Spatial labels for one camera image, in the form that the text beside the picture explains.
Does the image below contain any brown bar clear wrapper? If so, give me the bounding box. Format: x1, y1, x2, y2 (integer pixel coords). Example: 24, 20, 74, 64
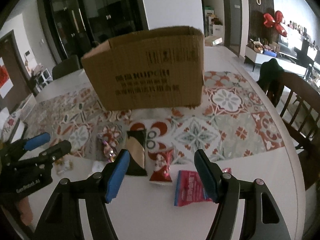
97, 132, 118, 163

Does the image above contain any black gold snack packet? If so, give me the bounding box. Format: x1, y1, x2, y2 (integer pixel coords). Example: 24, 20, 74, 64
125, 129, 148, 177

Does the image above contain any person left hand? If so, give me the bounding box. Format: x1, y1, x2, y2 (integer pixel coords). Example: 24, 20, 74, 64
15, 197, 33, 226

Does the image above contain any floral tissue box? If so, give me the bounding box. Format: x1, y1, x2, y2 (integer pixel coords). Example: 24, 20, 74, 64
1, 108, 21, 142

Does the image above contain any orange wrapped snack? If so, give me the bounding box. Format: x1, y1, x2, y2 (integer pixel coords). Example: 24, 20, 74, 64
54, 155, 74, 176

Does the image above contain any small white wrapped candy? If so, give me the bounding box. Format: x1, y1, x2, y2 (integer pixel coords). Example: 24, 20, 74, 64
92, 160, 106, 173

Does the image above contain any pink red snack packet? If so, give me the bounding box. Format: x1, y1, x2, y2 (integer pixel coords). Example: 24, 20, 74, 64
174, 170, 224, 207

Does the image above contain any dark upholstered chair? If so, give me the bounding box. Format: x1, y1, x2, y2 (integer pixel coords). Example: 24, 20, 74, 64
52, 55, 81, 80

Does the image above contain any patterned table runner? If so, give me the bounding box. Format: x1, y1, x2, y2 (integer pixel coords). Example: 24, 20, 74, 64
26, 72, 284, 164

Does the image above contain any small red snack packet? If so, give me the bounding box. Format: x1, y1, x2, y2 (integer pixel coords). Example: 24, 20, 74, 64
149, 148, 174, 185

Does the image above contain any dark wooden chair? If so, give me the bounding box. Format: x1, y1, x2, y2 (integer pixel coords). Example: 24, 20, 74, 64
266, 72, 319, 189

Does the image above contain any dark green garment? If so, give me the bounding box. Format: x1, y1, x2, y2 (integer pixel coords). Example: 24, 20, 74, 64
257, 59, 284, 98

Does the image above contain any brown cardboard box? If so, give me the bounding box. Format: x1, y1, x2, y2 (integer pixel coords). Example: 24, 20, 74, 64
81, 26, 204, 111

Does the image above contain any white tv cabinet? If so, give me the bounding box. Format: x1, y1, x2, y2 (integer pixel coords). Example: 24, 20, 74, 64
245, 46, 307, 76

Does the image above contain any red bow balloon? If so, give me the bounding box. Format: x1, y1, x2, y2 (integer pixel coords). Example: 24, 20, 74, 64
264, 10, 287, 37

